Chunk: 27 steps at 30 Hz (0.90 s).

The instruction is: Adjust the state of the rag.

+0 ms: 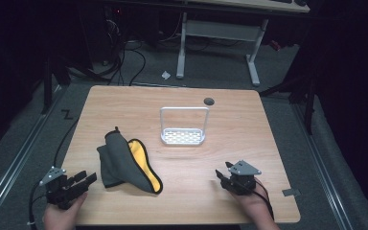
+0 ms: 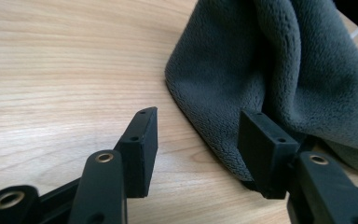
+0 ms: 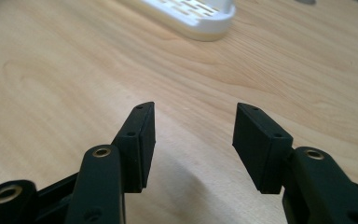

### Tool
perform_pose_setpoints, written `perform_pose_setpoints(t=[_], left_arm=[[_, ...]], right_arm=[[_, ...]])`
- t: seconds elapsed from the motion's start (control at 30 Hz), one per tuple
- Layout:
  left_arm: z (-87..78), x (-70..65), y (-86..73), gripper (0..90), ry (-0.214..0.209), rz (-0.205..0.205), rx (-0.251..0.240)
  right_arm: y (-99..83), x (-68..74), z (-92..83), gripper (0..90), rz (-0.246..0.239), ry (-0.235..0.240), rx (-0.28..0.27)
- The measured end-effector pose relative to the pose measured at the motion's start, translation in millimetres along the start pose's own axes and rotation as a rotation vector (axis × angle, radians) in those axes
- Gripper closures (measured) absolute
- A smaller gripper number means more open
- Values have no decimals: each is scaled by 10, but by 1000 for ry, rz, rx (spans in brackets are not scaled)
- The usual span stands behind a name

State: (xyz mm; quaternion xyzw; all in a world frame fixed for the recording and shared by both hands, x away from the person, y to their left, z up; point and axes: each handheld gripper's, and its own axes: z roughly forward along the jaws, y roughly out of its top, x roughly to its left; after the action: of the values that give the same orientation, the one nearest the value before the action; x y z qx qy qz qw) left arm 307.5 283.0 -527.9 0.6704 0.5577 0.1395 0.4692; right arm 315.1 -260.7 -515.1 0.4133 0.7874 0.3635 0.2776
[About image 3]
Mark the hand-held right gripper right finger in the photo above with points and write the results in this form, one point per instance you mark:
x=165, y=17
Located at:
x=258, y=149

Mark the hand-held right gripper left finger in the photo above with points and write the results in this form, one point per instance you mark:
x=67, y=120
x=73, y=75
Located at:
x=138, y=149

